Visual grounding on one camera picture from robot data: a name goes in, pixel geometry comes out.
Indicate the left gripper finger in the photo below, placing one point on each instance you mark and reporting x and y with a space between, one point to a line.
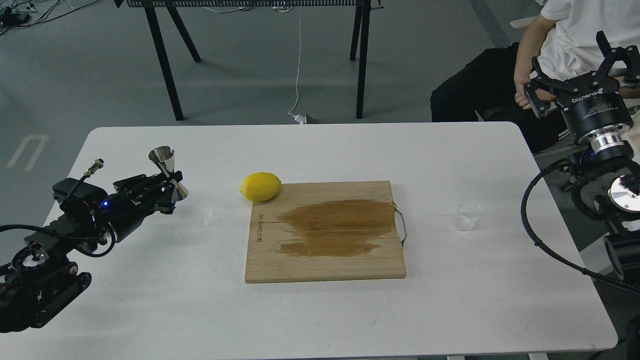
163 203
142 185

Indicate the black metal table frame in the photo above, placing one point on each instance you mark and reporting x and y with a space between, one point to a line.
199 25

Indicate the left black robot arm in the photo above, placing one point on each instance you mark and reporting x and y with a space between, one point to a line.
41 280

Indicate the clear glass cup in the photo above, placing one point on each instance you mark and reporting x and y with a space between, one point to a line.
467 216

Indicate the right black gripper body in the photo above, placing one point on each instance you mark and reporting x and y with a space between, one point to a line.
594 112

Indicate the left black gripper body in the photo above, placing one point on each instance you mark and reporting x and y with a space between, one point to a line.
124 214

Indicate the steel double jigger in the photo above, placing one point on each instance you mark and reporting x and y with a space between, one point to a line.
164 159

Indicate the wooden cutting board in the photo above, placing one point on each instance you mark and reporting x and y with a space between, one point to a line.
325 231

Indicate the seated person white shirt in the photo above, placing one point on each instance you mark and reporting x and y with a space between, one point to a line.
563 38

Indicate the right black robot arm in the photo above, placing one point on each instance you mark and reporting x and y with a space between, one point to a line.
605 178

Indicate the yellow lemon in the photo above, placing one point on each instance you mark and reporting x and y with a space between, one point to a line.
260 186

